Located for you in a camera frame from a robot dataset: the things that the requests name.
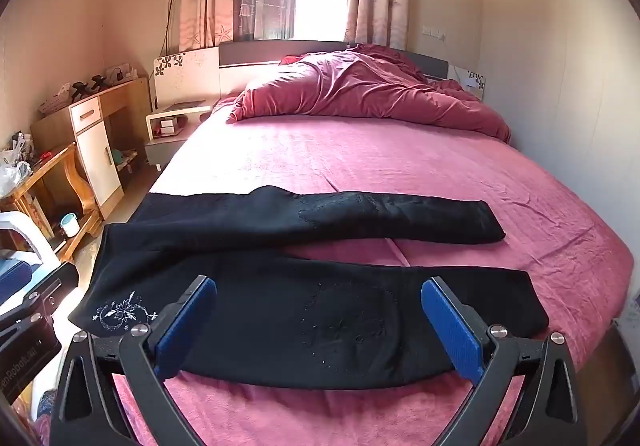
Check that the white wall switch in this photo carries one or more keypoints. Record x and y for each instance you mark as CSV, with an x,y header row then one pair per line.
x,y
434,33

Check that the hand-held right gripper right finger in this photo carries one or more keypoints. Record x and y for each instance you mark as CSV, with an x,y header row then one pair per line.
x,y
451,332

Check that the clear plastic bag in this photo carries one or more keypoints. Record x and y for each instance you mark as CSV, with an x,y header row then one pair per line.
x,y
12,173

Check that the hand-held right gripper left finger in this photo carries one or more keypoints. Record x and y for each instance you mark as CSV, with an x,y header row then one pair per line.
x,y
184,332

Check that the patterned cloth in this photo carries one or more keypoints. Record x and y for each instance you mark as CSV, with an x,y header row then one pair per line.
x,y
40,418

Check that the pink basket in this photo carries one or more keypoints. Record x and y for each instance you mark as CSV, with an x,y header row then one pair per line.
x,y
54,103

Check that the black pants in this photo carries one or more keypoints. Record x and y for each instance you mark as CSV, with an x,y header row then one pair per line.
x,y
280,316

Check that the white plastic chair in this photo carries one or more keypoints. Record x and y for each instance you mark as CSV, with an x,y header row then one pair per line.
x,y
25,226

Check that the wooden side table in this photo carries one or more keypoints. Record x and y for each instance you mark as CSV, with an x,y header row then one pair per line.
x,y
55,165

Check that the white grey nightstand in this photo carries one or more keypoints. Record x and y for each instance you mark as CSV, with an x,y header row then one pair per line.
x,y
165,148

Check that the black object on desk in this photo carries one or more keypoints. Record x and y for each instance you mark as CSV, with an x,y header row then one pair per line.
x,y
90,85

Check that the wooden desk cabinet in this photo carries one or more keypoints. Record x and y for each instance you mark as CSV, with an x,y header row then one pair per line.
x,y
97,155

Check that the pink bed cover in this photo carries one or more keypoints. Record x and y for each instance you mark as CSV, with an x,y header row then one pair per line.
x,y
400,165

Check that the white and blue cup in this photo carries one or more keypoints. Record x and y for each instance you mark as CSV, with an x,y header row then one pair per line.
x,y
70,226

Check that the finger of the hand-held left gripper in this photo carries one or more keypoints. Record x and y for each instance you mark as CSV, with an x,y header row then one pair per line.
x,y
20,278

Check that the dark red duvet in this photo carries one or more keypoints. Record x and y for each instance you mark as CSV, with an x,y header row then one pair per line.
x,y
370,90

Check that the flower print headboard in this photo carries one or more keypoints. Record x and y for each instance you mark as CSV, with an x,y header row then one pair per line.
x,y
190,70

